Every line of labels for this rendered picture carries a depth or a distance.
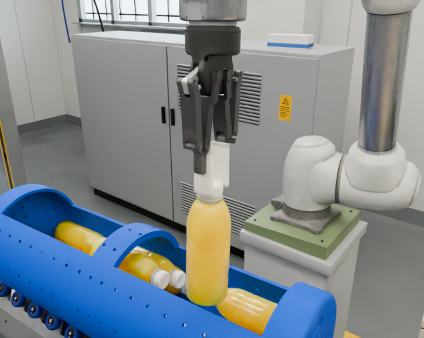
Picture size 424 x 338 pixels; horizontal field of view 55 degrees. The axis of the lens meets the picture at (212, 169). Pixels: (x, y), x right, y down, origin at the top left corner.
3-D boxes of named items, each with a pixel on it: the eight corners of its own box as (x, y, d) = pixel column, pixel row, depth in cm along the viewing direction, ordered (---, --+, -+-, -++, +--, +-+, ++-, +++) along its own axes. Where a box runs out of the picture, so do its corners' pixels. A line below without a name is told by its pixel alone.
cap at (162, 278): (160, 265, 89) (167, 268, 88) (166, 275, 91) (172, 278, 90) (149, 280, 87) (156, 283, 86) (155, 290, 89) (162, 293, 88)
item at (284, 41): (274, 45, 251) (275, 32, 248) (312, 47, 239) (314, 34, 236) (267, 47, 241) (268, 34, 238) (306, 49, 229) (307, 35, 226)
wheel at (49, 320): (54, 308, 106) (48, 308, 104) (66, 315, 103) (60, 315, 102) (47, 326, 105) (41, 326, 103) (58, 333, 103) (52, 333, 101)
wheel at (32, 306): (36, 298, 109) (30, 297, 108) (47, 304, 107) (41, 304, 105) (29, 314, 109) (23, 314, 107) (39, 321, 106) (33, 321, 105)
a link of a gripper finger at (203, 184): (214, 150, 57) (210, 151, 57) (213, 196, 60) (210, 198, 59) (196, 146, 59) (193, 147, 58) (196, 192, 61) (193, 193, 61)
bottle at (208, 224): (190, 310, 65) (192, 204, 58) (182, 284, 71) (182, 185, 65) (232, 304, 66) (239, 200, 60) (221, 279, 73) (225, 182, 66)
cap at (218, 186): (200, 200, 60) (200, 188, 59) (194, 189, 64) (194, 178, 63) (225, 198, 61) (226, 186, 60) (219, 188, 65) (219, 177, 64)
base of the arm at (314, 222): (285, 197, 152) (286, 183, 150) (343, 213, 138) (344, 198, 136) (258, 216, 139) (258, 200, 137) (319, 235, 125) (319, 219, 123)
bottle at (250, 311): (290, 355, 80) (210, 318, 89) (304, 324, 84) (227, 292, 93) (286, 339, 75) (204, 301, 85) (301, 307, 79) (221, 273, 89)
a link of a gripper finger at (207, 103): (223, 71, 55) (217, 70, 54) (213, 153, 57) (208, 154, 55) (199, 70, 57) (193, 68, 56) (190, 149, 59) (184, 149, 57)
